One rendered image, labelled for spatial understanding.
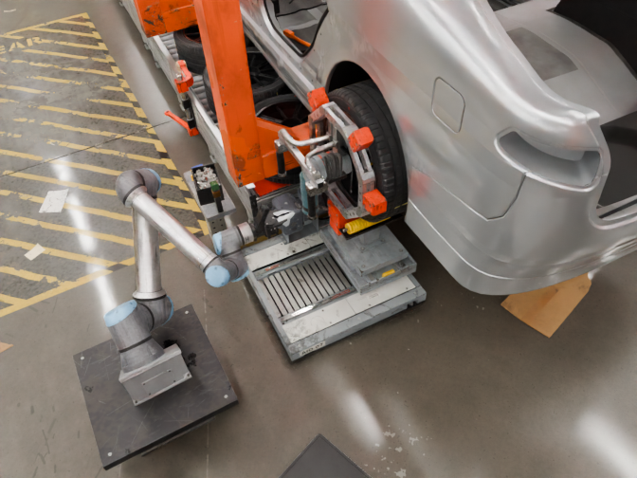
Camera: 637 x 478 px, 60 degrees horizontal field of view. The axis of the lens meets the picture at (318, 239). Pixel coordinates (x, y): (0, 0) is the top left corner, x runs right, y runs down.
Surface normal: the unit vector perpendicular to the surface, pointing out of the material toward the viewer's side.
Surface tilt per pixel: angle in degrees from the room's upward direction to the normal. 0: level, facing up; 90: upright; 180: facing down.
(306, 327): 0
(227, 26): 90
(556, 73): 22
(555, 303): 1
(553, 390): 0
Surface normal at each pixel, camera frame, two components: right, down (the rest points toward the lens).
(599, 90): 0.13, -0.38
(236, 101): 0.45, 0.65
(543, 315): 0.00, -0.67
